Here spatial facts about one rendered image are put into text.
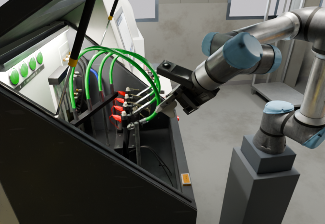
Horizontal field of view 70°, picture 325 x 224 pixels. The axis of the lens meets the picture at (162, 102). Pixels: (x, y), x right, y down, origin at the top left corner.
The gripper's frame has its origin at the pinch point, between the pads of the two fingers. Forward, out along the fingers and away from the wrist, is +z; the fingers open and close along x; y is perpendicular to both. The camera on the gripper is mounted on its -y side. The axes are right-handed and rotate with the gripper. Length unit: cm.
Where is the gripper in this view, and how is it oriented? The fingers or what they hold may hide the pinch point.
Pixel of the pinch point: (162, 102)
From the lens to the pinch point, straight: 76.1
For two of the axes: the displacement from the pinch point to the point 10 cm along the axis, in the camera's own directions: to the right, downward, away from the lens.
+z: -4.9, 3.8, 7.8
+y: 7.0, 7.1, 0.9
